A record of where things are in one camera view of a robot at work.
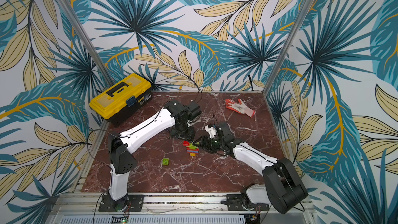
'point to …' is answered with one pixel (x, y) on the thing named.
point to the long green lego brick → (192, 146)
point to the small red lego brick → (186, 143)
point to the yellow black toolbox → (115, 105)
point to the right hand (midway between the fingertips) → (196, 145)
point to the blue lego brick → (193, 151)
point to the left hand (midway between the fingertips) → (184, 141)
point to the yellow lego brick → (192, 154)
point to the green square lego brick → (165, 161)
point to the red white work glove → (239, 107)
